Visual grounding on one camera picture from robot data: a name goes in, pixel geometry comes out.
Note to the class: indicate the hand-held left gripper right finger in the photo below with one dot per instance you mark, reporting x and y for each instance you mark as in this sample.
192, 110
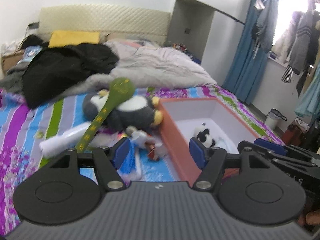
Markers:
197, 153

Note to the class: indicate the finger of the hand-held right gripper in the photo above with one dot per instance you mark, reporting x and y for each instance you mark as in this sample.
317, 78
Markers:
271, 145

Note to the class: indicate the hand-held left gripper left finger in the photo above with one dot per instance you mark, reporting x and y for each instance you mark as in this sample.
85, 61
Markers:
122, 153

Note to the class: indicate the panda plush toy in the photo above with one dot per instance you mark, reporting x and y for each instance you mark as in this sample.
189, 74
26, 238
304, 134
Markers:
206, 136

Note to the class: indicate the pink cardboard box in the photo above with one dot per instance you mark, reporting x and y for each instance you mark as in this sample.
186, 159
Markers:
180, 140

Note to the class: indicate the red snack packet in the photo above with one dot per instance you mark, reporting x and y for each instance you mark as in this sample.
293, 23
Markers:
153, 151

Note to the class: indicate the grey penguin plush toy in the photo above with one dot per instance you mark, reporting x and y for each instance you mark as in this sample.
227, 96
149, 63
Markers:
135, 111

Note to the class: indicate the person's right hand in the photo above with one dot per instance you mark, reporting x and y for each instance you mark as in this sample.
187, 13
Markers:
311, 218

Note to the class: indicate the white trash bin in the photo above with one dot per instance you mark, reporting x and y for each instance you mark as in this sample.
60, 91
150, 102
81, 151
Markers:
274, 118

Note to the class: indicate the small red white toy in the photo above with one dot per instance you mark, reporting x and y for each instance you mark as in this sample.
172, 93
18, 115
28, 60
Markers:
145, 136

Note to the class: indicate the hanging teal garment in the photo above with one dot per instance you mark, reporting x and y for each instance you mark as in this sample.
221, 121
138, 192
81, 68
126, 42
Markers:
310, 97

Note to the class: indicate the blue curtain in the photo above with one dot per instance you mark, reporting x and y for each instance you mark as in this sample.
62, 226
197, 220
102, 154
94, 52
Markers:
246, 62

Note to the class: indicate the grey quilt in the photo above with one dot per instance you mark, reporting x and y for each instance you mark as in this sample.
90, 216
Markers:
160, 66

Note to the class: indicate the black jacket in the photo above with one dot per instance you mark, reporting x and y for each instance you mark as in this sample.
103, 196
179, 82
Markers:
67, 68

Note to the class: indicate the striped colourful bed sheet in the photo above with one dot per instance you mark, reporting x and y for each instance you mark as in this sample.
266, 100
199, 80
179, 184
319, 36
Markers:
22, 140

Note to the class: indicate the hanging white coat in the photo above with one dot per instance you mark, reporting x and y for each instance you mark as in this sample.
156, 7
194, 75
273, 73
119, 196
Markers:
283, 42

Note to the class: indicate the hanging grey striped sweater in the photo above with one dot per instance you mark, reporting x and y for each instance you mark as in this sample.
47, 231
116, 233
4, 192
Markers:
298, 45

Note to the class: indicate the hanging denim jacket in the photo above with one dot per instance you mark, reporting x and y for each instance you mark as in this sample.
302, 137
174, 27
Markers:
265, 22

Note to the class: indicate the yellow pillow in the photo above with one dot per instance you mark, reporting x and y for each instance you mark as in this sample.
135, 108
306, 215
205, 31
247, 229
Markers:
73, 38

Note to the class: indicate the beige padded headboard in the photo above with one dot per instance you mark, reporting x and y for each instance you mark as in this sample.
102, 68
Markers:
105, 21

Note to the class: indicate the grey cloth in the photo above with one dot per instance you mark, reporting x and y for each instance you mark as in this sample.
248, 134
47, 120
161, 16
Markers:
11, 80

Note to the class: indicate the blue printed bag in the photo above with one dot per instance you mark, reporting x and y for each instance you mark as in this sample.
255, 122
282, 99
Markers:
31, 53

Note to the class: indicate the white built-in cabinet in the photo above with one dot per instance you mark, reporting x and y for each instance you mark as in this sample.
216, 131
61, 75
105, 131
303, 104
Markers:
200, 17

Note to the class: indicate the brown cardboard box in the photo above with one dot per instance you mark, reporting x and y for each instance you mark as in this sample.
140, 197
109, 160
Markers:
12, 61

